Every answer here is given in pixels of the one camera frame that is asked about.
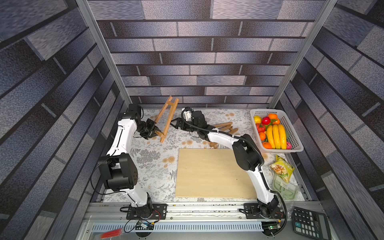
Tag floral tablecloth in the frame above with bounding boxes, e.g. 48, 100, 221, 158
101, 108, 305, 203

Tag orange toy fruit top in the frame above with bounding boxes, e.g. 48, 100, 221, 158
268, 114, 280, 125

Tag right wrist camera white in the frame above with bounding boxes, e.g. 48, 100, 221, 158
182, 108, 194, 122

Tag aluminium rail base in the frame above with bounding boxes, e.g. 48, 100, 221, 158
76, 201, 340, 240

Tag black corrugated cable right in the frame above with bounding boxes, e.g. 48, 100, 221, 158
180, 107, 288, 236

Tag small wooden easel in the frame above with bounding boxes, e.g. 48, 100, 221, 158
209, 122, 239, 149
154, 95, 180, 144

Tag yellow snack bag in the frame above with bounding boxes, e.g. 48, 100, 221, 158
269, 155, 295, 183

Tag white plastic basket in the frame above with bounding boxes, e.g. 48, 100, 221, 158
250, 109, 304, 154

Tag yellow toy lemon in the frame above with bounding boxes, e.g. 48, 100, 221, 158
254, 116, 262, 124

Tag red toy apple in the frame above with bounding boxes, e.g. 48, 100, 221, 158
262, 117, 271, 126

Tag red object bottom left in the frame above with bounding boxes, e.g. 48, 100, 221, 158
100, 229, 123, 240

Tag plywood board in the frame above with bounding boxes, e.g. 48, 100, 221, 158
176, 149, 257, 199

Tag green plastic container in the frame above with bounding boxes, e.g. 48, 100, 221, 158
272, 175, 299, 201

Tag yellow toy banana bunch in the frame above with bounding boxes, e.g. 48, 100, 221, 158
267, 124, 288, 150

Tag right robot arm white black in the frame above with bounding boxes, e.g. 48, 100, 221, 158
171, 108, 279, 219

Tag black calculator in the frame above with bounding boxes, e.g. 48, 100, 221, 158
291, 207, 332, 240

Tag small orange toy fruit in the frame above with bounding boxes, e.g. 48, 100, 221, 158
259, 132, 267, 142

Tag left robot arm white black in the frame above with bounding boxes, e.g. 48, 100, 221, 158
97, 104, 159, 219

